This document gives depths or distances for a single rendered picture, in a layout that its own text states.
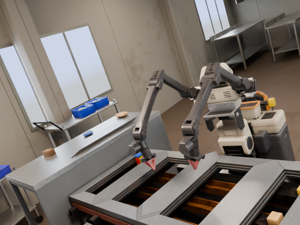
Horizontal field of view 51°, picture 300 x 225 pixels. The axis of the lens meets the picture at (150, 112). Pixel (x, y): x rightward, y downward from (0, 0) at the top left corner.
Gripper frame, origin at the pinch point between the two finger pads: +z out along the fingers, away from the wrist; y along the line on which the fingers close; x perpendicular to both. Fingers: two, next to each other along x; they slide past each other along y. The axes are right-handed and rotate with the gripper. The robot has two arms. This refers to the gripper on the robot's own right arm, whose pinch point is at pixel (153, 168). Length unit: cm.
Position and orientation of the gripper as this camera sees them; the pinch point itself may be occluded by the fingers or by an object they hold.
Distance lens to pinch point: 205.5
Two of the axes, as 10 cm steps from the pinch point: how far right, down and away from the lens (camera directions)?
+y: 5.6, -2.4, -7.9
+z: 4.5, 8.9, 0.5
